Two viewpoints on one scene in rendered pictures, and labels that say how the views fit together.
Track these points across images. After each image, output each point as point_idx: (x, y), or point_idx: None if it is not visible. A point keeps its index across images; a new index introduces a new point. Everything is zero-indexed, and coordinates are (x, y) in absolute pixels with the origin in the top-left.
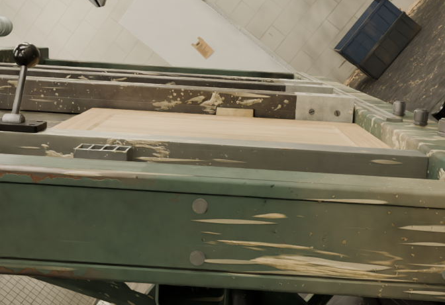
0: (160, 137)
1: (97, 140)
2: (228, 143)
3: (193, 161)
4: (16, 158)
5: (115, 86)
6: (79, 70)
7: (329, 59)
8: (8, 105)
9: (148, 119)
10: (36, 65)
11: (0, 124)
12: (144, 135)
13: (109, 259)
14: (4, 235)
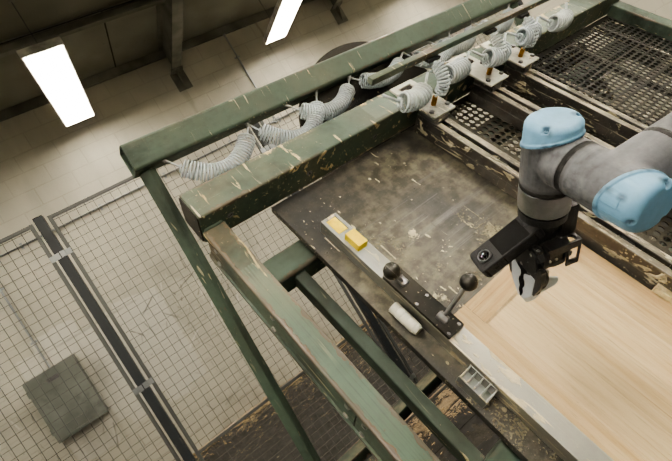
0: (522, 395)
1: (480, 371)
2: (563, 439)
3: (532, 427)
4: (396, 428)
5: (579, 219)
6: (596, 113)
7: None
8: (497, 184)
9: (577, 280)
10: (562, 93)
11: (432, 321)
12: (514, 382)
13: None
14: (378, 451)
